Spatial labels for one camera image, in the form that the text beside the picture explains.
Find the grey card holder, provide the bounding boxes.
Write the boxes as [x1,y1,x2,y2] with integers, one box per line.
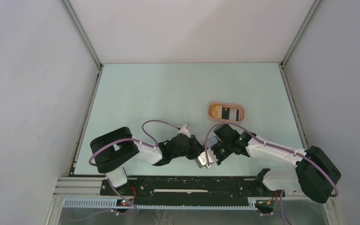
[195,136,219,169]

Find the pink oval tray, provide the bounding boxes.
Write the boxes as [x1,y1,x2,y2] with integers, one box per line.
[207,102,246,124]

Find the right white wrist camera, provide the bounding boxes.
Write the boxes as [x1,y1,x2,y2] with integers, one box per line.
[196,149,218,169]

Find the right corner frame post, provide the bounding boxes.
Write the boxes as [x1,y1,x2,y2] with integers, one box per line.
[281,0,323,68]

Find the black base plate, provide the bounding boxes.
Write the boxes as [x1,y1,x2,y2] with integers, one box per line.
[100,176,284,207]

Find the black card in tray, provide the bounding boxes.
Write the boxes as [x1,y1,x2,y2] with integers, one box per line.
[221,107,231,120]

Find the corner frame post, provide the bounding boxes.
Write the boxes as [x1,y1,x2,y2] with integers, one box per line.
[281,0,323,68]
[60,0,103,70]

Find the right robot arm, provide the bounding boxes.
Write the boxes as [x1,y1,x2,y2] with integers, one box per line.
[204,122,341,203]

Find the left corner frame post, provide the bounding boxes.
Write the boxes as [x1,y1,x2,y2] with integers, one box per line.
[60,0,103,70]

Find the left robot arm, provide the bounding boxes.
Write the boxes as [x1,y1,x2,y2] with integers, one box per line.
[89,127,204,195]

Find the aluminium frame rail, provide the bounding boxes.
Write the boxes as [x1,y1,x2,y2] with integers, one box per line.
[53,177,336,200]

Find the lilac striped card in tray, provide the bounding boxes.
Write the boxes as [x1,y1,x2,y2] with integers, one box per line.
[228,108,240,121]

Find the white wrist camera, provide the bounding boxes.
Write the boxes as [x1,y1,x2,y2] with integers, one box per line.
[178,123,191,138]
[196,149,218,169]

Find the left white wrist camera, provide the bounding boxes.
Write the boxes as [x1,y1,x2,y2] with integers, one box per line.
[178,123,191,138]

